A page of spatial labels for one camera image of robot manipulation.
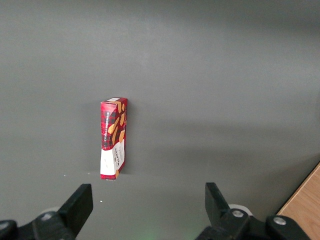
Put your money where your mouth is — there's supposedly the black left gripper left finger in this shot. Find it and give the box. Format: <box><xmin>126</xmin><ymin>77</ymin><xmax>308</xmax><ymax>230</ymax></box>
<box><xmin>0</xmin><ymin>183</ymin><xmax>94</xmax><ymax>240</ymax></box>

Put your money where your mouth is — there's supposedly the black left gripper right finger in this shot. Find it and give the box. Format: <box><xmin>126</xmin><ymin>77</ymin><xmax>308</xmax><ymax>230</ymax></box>
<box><xmin>193</xmin><ymin>182</ymin><xmax>310</xmax><ymax>240</ymax></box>

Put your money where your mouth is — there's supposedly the red shortbread cookie box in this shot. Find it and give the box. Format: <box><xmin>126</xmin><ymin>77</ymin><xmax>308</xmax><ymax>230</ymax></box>
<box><xmin>99</xmin><ymin>96</ymin><xmax>129</xmax><ymax>182</ymax></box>

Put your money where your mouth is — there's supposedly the wooden drawer cabinet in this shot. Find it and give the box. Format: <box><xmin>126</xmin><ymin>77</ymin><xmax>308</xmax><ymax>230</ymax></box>
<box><xmin>275</xmin><ymin>160</ymin><xmax>320</xmax><ymax>240</ymax></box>

